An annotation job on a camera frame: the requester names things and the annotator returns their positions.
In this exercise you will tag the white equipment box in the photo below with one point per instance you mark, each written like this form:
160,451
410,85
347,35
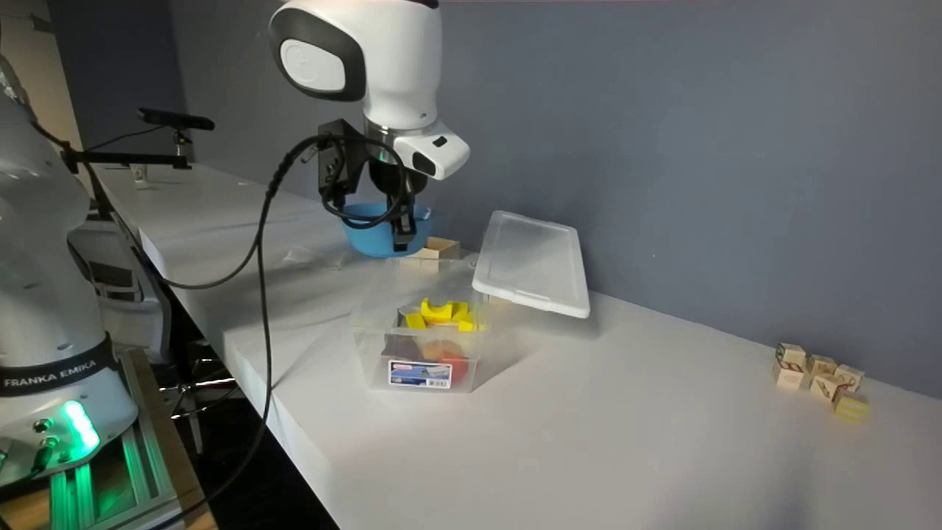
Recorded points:
123,303

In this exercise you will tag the yellow toy piece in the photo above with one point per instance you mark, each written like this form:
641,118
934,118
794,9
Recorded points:
442,312

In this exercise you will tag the blue bowl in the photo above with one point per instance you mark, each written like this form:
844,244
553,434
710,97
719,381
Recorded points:
373,237

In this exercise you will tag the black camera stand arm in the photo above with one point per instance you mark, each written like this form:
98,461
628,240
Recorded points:
127,156

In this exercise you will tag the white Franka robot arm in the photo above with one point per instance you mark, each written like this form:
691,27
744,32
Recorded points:
385,60

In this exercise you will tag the clear plastic storage bin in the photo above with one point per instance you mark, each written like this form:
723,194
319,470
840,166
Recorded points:
430,371

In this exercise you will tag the wooden base board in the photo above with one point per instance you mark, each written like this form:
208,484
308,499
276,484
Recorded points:
164,430

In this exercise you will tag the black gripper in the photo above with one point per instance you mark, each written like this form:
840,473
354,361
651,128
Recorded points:
386,180

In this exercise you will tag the small wooden cube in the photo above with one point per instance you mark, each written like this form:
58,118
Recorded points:
851,408
791,381
791,355
823,367
851,374
829,389

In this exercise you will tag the red block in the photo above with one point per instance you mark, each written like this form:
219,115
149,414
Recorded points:
451,358

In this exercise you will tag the aluminium profile rail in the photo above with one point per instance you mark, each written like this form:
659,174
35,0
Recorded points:
149,480

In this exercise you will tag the brown block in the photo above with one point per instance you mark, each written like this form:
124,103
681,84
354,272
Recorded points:
405,348

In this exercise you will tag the flat wooden block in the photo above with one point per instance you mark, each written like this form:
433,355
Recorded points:
436,250

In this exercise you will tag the clear plastic bin lid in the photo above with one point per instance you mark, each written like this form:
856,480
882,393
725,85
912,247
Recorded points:
534,265

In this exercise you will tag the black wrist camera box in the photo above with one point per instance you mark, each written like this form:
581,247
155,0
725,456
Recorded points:
344,162

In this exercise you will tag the black stereo camera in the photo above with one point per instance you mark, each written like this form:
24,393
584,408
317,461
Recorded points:
179,118

